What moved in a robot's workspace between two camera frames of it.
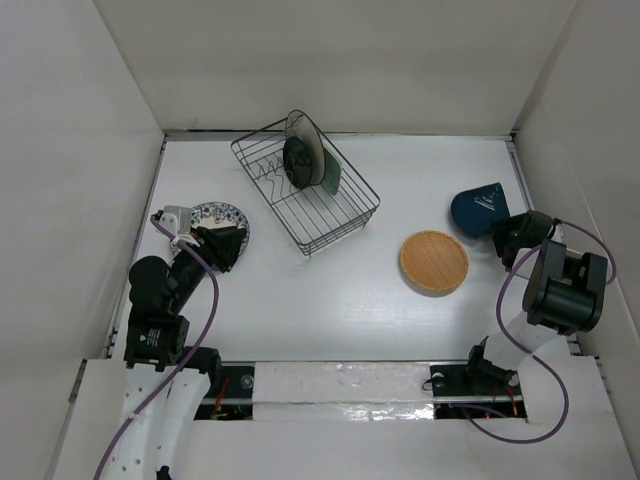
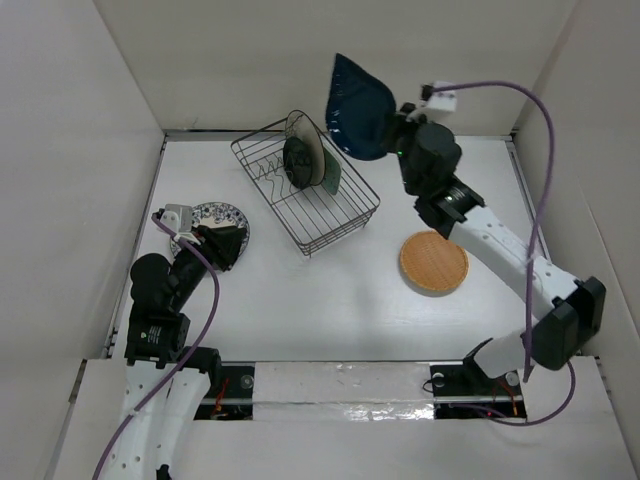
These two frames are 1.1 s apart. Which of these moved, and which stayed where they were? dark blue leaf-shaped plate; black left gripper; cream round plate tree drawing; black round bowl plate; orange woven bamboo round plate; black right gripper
Moved: black right gripper; dark blue leaf-shaped plate
Stayed: black left gripper; orange woven bamboo round plate; cream round plate tree drawing; black round bowl plate
